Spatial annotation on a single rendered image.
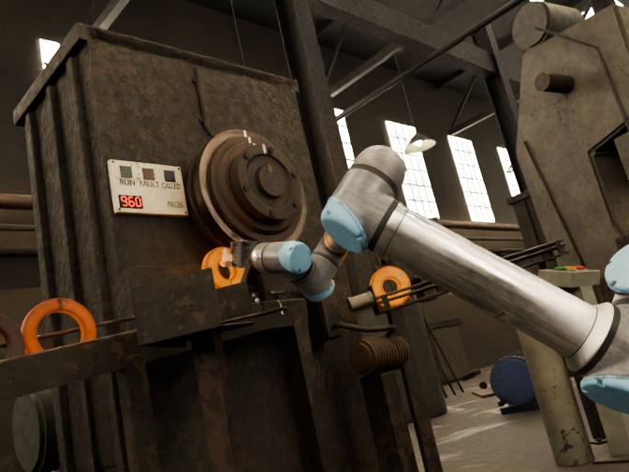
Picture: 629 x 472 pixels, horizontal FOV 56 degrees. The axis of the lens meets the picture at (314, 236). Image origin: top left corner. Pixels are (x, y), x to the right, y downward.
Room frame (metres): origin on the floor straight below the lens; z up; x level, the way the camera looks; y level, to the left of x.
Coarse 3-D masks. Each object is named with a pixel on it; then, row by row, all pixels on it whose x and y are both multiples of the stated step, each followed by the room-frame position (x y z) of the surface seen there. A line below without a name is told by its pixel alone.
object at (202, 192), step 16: (208, 144) 1.89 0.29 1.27; (272, 144) 2.11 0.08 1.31; (208, 160) 1.88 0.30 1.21; (288, 160) 2.15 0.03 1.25; (192, 176) 1.90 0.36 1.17; (208, 176) 1.88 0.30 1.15; (208, 192) 1.87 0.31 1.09; (208, 208) 1.86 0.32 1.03; (304, 208) 2.17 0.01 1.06; (208, 224) 1.91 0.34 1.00; (224, 224) 1.90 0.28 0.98; (224, 240) 1.95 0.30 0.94; (240, 240) 1.93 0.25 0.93; (288, 240) 2.09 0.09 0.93
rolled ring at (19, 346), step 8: (0, 320) 1.41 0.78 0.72; (8, 320) 1.42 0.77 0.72; (0, 328) 1.41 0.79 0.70; (8, 328) 1.42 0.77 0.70; (16, 328) 1.43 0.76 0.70; (8, 336) 1.42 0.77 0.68; (16, 336) 1.43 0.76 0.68; (8, 344) 1.43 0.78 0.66; (16, 344) 1.43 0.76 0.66; (24, 344) 1.44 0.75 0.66; (8, 352) 1.43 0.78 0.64; (16, 352) 1.43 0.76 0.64; (24, 352) 1.45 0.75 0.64
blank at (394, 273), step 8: (376, 272) 2.21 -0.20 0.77; (384, 272) 2.22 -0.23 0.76; (392, 272) 2.22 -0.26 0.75; (400, 272) 2.23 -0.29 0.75; (376, 280) 2.21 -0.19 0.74; (384, 280) 2.22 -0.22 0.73; (400, 280) 2.23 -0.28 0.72; (408, 280) 2.23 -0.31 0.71; (376, 288) 2.21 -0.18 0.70; (400, 288) 2.23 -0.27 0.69; (392, 296) 2.22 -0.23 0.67; (408, 296) 2.23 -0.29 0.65; (392, 304) 2.22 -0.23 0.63
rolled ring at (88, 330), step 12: (48, 300) 1.50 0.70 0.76; (60, 300) 1.51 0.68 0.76; (36, 312) 1.47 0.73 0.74; (48, 312) 1.49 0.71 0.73; (60, 312) 1.54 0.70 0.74; (72, 312) 1.53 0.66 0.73; (84, 312) 1.55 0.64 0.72; (24, 324) 1.45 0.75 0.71; (36, 324) 1.47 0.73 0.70; (84, 324) 1.55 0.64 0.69; (24, 336) 1.45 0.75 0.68; (36, 336) 1.47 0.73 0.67; (84, 336) 1.55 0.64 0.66; (36, 348) 1.47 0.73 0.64
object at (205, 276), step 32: (160, 288) 1.35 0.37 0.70; (192, 288) 1.34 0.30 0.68; (224, 288) 1.60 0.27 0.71; (160, 320) 1.36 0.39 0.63; (192, 320) 1.34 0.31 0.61; (224, 320) 1.60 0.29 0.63; (224, 352) 1.52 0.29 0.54; (224, 384) 1.49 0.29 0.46; (224, 416) 1.47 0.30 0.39; (224, 448) 1.47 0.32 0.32
